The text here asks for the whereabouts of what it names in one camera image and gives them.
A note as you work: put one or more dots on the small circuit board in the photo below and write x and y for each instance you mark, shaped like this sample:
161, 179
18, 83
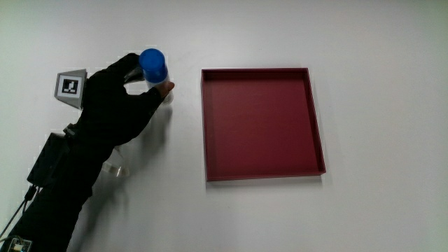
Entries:
19, 245

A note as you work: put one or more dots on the white desk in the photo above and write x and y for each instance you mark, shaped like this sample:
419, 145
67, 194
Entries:
385, 105

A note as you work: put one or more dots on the blue capped glue bottle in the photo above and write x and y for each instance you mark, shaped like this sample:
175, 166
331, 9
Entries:
153, 64

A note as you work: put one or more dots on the person's left hand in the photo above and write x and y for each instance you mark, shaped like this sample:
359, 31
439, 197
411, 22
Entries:
105, 108

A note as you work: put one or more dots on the clear plastic piece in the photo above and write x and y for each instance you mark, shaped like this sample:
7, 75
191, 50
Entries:
117, 168

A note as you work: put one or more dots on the black sensor box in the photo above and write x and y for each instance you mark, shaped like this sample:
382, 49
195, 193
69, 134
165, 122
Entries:
47, 161

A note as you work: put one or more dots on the dark red square tray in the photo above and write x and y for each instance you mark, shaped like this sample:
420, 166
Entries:
260, 126

